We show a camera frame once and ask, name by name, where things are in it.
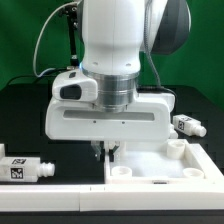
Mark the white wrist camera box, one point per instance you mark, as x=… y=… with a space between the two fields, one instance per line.
x=74 y=85

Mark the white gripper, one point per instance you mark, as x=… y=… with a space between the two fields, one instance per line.
x=147 y=119

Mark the white square tabletop part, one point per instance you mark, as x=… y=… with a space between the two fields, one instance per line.
x=174 y=162

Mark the white front fence wall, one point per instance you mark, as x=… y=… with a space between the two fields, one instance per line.
x=52 y=198

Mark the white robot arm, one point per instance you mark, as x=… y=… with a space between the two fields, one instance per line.
x=101 y=101

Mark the black camera stand pole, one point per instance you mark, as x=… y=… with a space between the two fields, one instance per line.
x=72 y=21

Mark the white left fence stub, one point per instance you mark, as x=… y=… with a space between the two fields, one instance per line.
x=2 y=151

